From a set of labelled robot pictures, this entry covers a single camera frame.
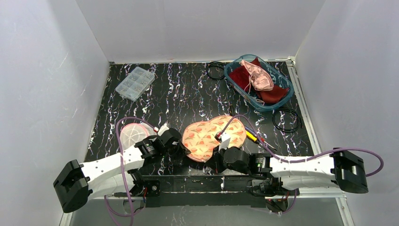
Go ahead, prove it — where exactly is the floral mesh laundry bag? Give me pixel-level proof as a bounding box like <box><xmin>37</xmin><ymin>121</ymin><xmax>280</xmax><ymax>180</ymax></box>
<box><xmin>182</xmin><ymin>115</ymin><xmax>247</xmax><ymax>162</ymax></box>

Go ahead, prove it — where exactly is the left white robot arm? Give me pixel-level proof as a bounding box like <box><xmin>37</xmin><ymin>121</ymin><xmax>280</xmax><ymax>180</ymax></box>
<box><xmin>53</xmin><ymin>123</ymin><xmax>186</xmax><ymax>213</ymax></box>

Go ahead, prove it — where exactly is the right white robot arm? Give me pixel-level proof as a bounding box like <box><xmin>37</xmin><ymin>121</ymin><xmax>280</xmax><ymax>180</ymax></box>
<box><xmin>206</xmin><ymin>138</ymin><xmax>368</xmax><ymax>197</ymax></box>

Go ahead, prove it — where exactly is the white round mesh laundry bag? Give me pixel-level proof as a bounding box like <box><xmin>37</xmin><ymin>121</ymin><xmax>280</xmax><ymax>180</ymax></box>
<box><xmin>120</xmin><ymin>123</ymin><xmax>156</xmax><ymax>151</ymax></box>

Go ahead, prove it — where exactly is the pink bra in basin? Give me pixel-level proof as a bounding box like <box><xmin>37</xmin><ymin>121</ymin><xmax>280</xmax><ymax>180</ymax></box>
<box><xmin>239</xmin><ymin>60</ymin><xmax>274</xmax><ymax>91</ymax></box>

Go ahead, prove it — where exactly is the clear plastic compartment box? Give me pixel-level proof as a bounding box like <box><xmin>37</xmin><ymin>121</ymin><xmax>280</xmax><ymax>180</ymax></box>
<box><xmin>115</xmin><ymin>67</ymin><xmax>155</xmax><ymax>102</ymax></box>

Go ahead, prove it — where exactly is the teal plastic basin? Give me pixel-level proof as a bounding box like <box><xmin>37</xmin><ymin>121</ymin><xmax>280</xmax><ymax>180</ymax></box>
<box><xmin>224</xmin><ymin>54</ymin><xmax>294</xmax><ymax>112</ymax></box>

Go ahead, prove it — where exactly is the dark red cloth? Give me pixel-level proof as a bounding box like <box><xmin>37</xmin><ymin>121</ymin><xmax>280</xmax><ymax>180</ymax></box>
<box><xmin>230</xmin><ymin>58</ymin><xmax>289</xmax><ymax>104</ymax></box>

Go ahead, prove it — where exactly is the yellow handled screwdriver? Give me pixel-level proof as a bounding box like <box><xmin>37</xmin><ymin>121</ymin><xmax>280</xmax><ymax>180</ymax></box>
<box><xmin>246</xmin><ymin>130</ymin><xmax>265</xmax><ymax>144</ymax></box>

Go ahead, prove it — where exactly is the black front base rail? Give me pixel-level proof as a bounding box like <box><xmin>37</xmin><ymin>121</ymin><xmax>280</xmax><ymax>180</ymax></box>
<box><xmin>67</xmin><ymin>173</ymin><xmax>300</xmax><ymax>208</ymax></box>

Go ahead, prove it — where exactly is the black cable coil right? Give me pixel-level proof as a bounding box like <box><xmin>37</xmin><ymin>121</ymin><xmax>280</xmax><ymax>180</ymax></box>
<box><xmin>272</xmin><ymin>106</ymin><xmax>303</xmax><ymax>134</ymax></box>

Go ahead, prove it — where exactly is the black cable coil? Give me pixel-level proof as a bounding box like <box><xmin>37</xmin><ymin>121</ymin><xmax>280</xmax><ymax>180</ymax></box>
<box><xmin>272</xmin><ymin>106</ymin><xmax>303</xmax><ymax>134</ymax></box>
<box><xmin>207</xmin><ymin>61</ymin><xmax>226</xmax><ymax>81</ymax></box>

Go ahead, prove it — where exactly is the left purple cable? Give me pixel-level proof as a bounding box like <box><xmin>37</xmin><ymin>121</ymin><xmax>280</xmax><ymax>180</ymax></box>
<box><xmin>103</xmin><ymin>117</ymin><xmax>161</xmax><ymax>226</ymax></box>

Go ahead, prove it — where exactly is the black cable coil back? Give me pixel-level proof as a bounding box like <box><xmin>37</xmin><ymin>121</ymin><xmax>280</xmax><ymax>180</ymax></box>
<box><xmin>207</xmin><ymin>61</ymin><xmax>226</xmax><ymax>81</ymax></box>

